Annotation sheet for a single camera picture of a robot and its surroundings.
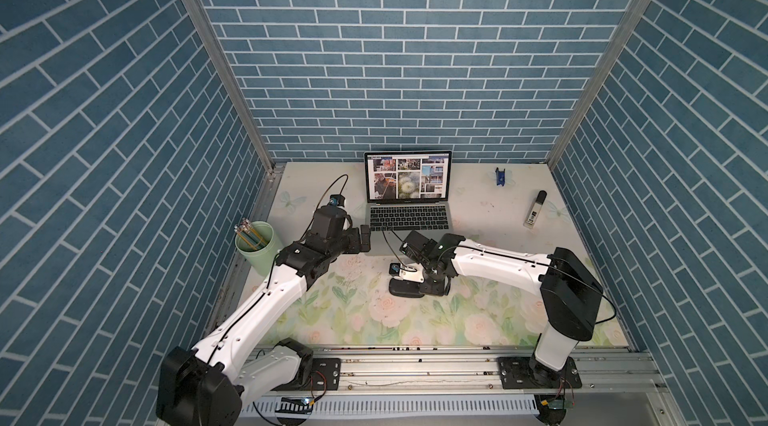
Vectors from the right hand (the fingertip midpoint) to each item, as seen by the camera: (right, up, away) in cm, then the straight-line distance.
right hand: (428, 280), depth 86 cm
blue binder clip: (+31, +32, +30) cm, 53 cm away
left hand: (-18, +15, -5) cm, 24 cm away
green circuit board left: (-34, -27, -14) cm, 45 cm away
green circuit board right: (+29, -26, -15) cm, 41 cm away
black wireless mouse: (-7, -2, -1) cm, 8 cm away
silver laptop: (-6, +26, +19) cm, 33 cm away
